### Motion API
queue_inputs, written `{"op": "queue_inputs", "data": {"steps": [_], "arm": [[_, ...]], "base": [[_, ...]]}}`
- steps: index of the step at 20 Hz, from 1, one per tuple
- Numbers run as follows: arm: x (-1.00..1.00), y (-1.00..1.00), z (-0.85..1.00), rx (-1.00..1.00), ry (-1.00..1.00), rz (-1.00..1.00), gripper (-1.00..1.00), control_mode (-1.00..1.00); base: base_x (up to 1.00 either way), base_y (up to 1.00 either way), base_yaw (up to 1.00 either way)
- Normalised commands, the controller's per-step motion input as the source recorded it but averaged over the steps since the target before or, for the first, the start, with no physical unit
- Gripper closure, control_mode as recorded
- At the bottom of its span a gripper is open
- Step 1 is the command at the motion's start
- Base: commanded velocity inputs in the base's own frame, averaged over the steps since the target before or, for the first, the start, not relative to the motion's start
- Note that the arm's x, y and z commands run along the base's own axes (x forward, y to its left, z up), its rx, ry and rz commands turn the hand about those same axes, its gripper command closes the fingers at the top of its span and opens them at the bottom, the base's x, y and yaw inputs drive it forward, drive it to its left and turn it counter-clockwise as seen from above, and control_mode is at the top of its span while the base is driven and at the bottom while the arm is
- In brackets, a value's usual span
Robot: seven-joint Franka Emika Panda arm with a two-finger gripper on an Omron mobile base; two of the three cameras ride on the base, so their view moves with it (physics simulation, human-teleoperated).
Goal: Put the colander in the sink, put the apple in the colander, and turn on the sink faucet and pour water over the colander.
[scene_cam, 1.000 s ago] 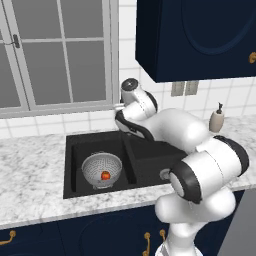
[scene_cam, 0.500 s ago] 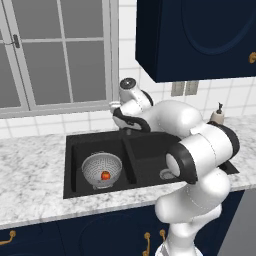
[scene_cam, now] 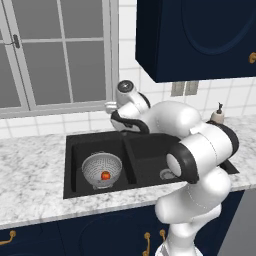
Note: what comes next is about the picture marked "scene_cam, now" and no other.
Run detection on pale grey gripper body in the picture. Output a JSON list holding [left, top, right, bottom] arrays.
[[104, 101, 119, 115]]

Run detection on white colander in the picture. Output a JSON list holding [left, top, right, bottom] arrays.
[[81, 151, 123, 191]]

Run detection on black double sink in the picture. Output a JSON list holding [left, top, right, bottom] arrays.
[[62, 130, 241, 200]]

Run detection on red apple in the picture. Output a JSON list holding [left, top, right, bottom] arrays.
[[100, 170, 112, 182]]

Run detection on silver sink drain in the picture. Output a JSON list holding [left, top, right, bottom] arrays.
[[159, 168, 176, 181]]

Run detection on grey framed window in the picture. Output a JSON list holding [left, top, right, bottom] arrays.
[[0, 0, 120, 120]]

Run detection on cream soap dispenser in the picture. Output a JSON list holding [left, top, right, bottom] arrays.
[[209, 102, 226, 125]]

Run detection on dark window latch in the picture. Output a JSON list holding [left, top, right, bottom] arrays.
[[12, 33, 22, 50]]

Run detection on navy cupboard door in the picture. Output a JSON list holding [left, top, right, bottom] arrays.
[[0, 222, 61, 256], [57, 206, 169, 256], [194, 189, 246, 256]]

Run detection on grey wall socket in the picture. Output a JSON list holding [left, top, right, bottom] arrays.
[[185, 80, 200, 97], [170, 81, 186, 98]]

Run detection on navy wall cupboard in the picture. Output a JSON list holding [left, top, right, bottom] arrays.
[[134, 0, 256, 84]]

